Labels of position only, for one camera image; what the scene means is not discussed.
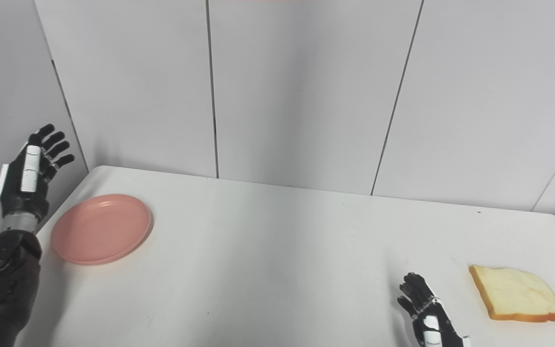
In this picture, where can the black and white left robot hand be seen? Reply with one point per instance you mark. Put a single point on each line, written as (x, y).
(15, 188)

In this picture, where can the slice of white bread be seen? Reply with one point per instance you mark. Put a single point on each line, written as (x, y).
(516, 294)

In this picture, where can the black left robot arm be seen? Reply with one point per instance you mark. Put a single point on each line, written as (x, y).
(3, 279)

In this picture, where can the pink round plate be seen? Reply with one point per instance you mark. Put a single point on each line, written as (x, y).
(100, 229)

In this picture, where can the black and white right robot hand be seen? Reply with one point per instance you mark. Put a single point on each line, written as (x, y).
(443, 332)

